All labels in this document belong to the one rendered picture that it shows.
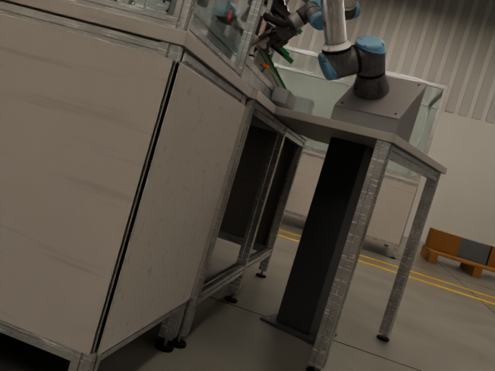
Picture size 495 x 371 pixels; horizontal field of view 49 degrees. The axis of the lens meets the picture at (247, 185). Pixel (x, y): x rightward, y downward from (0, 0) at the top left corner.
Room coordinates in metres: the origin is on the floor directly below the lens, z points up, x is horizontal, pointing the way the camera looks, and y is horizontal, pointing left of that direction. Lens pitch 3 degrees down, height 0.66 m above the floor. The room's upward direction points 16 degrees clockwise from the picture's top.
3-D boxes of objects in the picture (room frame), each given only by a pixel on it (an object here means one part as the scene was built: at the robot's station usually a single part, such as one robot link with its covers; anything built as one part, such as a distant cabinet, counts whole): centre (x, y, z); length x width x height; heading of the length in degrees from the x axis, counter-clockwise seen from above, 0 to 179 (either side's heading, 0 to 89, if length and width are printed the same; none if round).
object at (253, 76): (2.19, 0.06, 0.91); 0.89 x 0.06 x 0.11; 168
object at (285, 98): (2.36, -0.05, 0.93); 0.21 x 0.07 x 0.06; 168
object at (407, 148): (2.36, -0.34, 0.84); 0.90 x 0.70 x 0.03; 149
